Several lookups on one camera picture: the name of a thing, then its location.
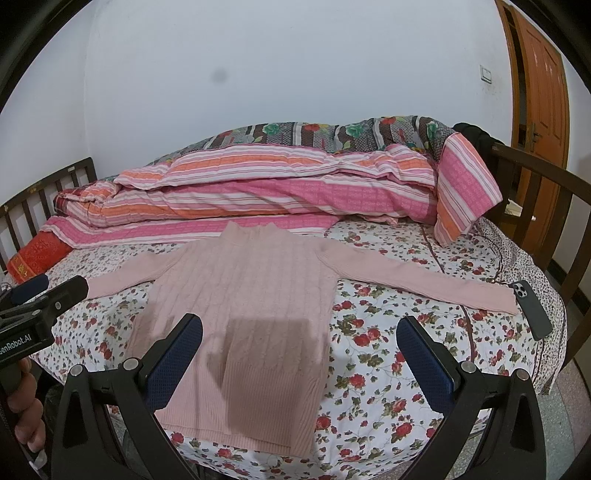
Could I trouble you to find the dark wooden footboard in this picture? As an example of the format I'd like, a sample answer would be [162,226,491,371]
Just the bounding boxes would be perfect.
[454,122,591,370]

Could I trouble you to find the dark floral blanket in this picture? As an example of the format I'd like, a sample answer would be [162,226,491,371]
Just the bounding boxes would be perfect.
[150,115,455,165]

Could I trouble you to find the person's left hand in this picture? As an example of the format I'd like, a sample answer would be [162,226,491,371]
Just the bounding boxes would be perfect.
[7,358,46,453]

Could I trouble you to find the pink knit sweater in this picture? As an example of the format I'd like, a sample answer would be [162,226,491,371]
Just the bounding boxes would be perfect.
[88,223,518,456]

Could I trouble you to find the white wall switch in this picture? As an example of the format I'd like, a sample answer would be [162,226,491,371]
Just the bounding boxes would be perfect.
[480,65,493,85]

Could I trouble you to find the black smartphone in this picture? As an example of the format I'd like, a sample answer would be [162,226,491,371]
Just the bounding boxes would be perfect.
[511,280,552,341]

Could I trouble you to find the red pillow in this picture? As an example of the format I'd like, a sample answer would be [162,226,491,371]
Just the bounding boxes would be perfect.
[7,232,72,284]

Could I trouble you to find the dark wooden headboard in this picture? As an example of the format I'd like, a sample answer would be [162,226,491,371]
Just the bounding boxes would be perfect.
[1,157,97,274]

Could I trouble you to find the pink striped quilt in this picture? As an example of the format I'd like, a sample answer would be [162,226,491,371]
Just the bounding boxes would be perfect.
[44,133,502,248]

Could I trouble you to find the brown wooden door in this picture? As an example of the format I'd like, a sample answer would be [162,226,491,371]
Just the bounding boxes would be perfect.
[493,0,571,259]

